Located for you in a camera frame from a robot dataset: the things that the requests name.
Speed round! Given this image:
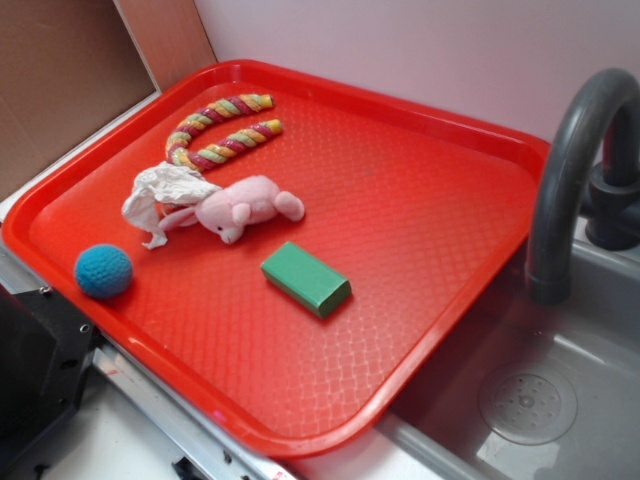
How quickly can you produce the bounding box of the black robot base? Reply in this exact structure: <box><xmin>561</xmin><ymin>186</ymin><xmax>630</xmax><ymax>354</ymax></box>
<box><xmin>1</xmin><ymin>288</ymin><xmax>97</xmax><ymax>472</ymax></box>

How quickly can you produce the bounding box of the green rectangular block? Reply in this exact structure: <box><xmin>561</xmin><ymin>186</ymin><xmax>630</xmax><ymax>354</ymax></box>
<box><xmin>261</xmin><ymin>242</ymin><xmax>352</xmax><ymax>319</ymax></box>

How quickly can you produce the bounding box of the red plastic tray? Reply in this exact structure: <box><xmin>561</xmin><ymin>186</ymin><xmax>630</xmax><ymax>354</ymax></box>
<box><xmin>2</xmin><ymin>61</ymin><xmax>548</xmax><ymax>458</ymax></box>

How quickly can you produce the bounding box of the pink plush toy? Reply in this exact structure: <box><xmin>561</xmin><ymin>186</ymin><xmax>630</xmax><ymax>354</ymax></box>
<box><xmin>159</xmin><ymin>175</ymin><xmax>305</xmax><ymax>244</ymax></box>

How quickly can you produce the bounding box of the crumpled white cloth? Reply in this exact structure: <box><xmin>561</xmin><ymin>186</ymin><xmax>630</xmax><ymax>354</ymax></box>
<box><xmin>121</xmin><ymin>163</ymin><xmax>221</xmax><ymax>250</ymax></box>

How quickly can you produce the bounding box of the blue knitted ball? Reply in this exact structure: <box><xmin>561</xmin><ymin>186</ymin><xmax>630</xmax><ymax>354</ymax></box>
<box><xmin>74</xmin><ymin>244</ymin><xmax>133</xmax><ymax>299</ymax></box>

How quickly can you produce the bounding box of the grey sink basin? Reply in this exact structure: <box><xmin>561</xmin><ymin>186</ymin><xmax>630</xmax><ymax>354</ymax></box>
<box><xmin>379</xmin><ymin>241</ymin><xmax>639</xmax><ymax>479</ymax></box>

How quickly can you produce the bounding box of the round sink drain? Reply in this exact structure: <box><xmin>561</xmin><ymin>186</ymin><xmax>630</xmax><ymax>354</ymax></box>
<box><xmin>478</xmin><ymin>362</ymin><xmax>578</xmax><ymax>446</ymax></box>

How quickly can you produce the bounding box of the grey curved faucet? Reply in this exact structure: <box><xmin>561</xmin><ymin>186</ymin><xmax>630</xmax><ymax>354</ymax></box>
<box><xmin>525</xmin><ymin>68</ymin><xmax>639</xmax><ymax>305</ymax></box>

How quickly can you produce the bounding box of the brown cardboard panel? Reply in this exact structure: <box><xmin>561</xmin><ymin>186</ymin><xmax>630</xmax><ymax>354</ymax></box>
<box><xmin>1</xmin><ymin>1</ymin><xmax>216</xmax><ymax>199</ymax></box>

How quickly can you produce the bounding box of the multicolour twisted rope toy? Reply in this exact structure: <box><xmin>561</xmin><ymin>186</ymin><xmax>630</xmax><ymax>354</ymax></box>
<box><xmin>164</xmin><ymin>93</ymin><xmax>283</xmax><ymax>172</ymax></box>

